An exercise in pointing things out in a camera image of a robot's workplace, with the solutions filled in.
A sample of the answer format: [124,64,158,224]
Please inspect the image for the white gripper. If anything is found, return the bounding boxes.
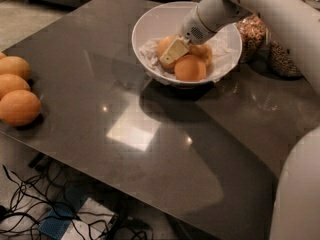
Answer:
[159,0,249,64]

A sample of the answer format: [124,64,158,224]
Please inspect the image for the orange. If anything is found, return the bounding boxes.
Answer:
[0,90,41,127]
[189,43,213,66]
[157,36,175,74]
[0,74,31,100]
[0,56,31,81]
[174,55,206,82]
[0,52,7,59]

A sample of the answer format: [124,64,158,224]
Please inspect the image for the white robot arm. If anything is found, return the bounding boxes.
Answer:
[160,0,320,240]

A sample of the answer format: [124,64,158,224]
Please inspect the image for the white bowl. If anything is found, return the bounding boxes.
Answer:
[131,1,243,86]

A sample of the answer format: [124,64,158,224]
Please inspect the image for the white paper bowl liner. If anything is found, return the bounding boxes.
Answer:
[132,23,242,87]

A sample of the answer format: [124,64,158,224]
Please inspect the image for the glass jar of nuts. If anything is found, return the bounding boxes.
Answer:
[236,14,266,63]

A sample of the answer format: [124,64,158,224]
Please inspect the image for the glass jar of grains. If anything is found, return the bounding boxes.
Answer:
[267,40,302,78]

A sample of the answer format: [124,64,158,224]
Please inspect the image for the blue perforated box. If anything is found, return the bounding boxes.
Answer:
[38,187,88,240]

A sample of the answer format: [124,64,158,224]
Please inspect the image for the black cables on floor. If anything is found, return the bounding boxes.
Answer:
[0,153,154,240]

